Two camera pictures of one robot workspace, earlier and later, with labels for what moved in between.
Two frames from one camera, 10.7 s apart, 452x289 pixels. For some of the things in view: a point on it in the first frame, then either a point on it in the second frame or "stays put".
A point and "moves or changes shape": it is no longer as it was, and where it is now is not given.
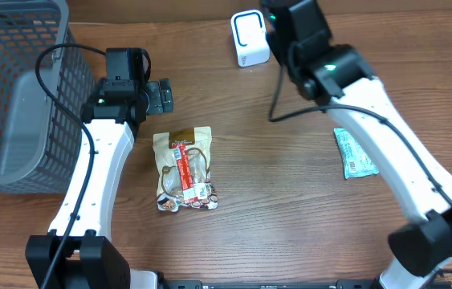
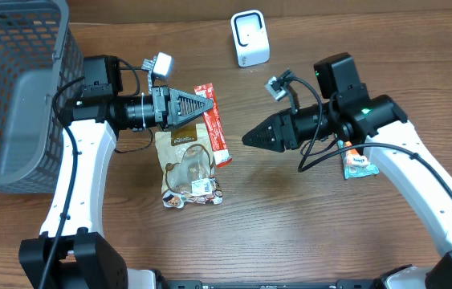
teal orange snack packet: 355,163 moves or changes shape
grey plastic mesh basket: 21,137 stays put
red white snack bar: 185,169 → 214,128
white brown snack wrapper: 183,169 stays put
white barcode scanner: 251,40 stays put
